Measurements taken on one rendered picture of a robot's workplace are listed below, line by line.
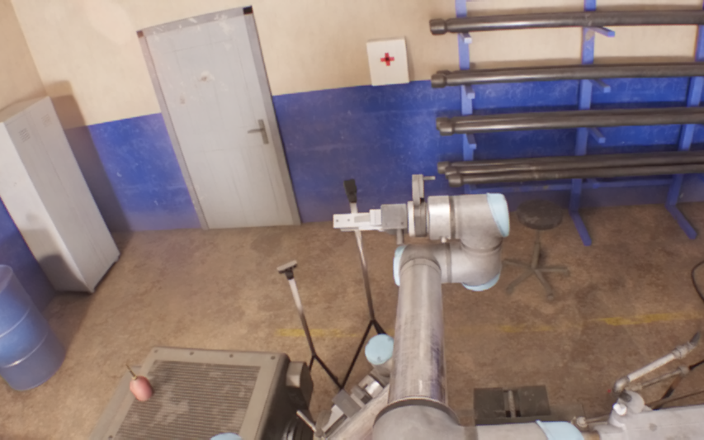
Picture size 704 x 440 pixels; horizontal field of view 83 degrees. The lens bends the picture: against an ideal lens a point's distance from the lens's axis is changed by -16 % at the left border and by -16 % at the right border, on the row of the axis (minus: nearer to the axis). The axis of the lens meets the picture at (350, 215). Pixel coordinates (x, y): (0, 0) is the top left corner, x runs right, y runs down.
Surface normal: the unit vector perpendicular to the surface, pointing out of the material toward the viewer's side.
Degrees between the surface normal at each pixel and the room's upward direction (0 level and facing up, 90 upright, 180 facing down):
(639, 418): 0
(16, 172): 90
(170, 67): 90
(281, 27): 90
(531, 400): 0
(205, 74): 90
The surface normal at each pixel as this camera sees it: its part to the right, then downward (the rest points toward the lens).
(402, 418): -0.37, -0.85
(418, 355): -0.04, -0.94
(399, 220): -0.19, -0.12
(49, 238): -0.13, 0.55
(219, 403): -0.15, -0.83
